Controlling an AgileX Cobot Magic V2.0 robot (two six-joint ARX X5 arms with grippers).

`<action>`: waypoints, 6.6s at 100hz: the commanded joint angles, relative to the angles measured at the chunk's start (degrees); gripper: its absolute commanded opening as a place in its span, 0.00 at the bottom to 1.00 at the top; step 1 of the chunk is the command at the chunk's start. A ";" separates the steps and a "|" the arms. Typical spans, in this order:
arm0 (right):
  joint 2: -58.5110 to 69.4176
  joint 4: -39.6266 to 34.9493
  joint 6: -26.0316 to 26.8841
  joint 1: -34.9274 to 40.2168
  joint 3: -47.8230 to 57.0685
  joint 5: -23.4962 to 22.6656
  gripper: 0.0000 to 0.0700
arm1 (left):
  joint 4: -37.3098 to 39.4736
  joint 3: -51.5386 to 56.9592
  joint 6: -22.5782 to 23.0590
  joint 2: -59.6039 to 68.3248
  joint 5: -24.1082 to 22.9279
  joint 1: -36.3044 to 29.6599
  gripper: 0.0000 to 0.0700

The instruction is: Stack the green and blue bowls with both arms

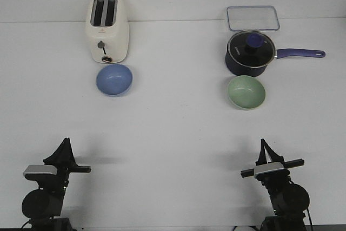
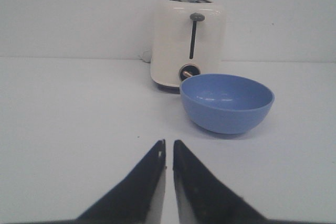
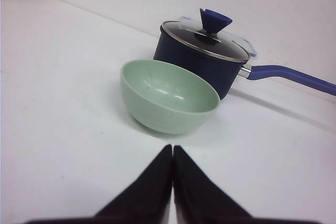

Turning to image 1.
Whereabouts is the blue bowl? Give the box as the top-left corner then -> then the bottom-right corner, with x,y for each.
96,64 -> 133,96

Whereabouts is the green bowl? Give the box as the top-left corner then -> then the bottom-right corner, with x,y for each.
227,75 -> 267,110

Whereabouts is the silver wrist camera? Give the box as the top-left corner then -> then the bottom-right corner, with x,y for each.
23,164 -> 57,180
254,162 -> 285,179

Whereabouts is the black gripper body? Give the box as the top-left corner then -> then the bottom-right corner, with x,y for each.
40,159 -> 91,190
241,159 -> 304,183

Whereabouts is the dark blue saucepan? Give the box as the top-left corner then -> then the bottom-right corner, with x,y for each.
225,48 -> 325,77

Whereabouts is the glass pot lid blue knob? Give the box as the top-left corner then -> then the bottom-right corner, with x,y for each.
227,30 -> 276,68

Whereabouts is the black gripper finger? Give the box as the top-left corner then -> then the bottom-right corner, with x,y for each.
43,138 -> 68,164
256,138 -> 267,166
264,141 -> 284,164
66,137 -> 76,162

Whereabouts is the cream two-slot toaster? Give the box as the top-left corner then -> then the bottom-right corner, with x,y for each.
85,0 -> 129,64

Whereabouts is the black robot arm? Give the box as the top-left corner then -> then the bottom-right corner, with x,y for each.
241,139 -> 311,230
22,137 -> 91,230

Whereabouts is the clear container blue-rimmed lid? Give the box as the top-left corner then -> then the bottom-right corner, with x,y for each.
226,5 -> 280,32

